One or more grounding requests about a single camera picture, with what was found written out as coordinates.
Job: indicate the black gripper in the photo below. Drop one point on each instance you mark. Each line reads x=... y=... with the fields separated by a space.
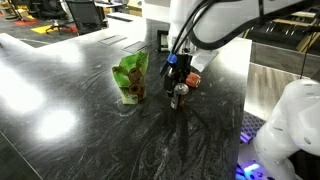
x=181 y=68

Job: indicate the black soda can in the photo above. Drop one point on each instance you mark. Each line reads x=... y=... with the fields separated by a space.
x=180 y=96

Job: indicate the green snack bag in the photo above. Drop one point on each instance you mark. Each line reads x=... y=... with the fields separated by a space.
x=131 y=78

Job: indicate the small black display stand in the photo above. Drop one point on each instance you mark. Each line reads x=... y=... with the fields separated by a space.
x=163 y=40

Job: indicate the black mesh office chair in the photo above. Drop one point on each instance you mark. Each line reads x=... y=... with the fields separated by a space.
x=86 y=15

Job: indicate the wooden shelving rack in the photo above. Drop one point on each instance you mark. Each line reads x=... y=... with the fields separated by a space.
x=286 y=22

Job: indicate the black swivel office chair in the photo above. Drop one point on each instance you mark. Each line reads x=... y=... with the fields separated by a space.
x=53 y=10

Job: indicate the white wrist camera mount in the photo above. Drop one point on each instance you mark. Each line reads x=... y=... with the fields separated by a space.
x=205 y=60

